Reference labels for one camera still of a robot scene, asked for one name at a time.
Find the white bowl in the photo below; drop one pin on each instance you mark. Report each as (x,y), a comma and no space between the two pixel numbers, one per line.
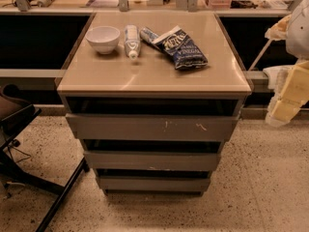
(103,39)

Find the grey drawer cabinet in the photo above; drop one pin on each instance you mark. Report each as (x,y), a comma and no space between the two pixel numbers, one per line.
(115,85)

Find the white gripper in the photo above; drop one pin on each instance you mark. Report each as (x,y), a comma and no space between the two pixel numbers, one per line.
(298,29)

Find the grey bottom drawer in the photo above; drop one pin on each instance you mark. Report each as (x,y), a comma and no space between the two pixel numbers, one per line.
(140,184)

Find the white leaning stick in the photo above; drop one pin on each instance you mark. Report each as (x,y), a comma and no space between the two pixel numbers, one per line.
(260,55)

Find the clear plastic water bottle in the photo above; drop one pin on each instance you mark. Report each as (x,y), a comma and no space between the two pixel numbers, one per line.
(132,42)

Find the grey drawer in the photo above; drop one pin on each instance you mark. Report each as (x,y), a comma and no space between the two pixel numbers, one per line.
(148,161)
(152,127)
(140,184)

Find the grey top drawer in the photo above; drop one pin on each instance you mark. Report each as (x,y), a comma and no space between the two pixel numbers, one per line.
(152,127)

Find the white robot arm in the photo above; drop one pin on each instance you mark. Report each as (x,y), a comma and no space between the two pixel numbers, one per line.
(297,42)

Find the blue vinegar chip bag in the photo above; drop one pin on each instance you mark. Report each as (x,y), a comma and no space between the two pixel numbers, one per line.
(178,45)

